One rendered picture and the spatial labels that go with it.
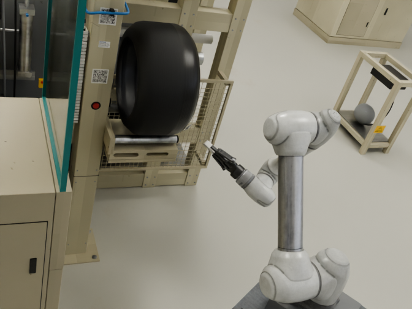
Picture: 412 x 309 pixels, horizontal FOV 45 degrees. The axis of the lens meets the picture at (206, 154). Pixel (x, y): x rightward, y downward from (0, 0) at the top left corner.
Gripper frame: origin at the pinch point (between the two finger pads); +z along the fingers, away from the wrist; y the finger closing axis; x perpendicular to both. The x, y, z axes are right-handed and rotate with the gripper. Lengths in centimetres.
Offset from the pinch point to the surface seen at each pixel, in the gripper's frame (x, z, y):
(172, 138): -2.6, 17.1, 14.0
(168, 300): -48, -43, 77
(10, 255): -105, 27, -32
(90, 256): -54, 7, 94
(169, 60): 1.7, 40.3, -27.4
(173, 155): -6.3, 11.0, 20.3
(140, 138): -15.2, 28.7, 13.9
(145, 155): -17.4, 21.3, 20.0
